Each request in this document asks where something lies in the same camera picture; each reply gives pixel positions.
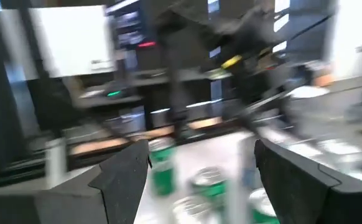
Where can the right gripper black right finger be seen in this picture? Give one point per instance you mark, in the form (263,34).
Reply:
(302,193)

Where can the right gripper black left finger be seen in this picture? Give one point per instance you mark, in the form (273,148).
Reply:
(115,193)

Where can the green Sprite soda can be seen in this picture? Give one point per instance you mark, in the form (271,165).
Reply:
(210,189)
(162,174)
(263,213)

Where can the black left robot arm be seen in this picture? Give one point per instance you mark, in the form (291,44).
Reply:
(249,37)

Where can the round flat stand base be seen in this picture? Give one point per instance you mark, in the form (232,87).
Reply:
(307,92)

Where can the small yellow tag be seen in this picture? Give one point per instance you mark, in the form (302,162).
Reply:
(230,61)

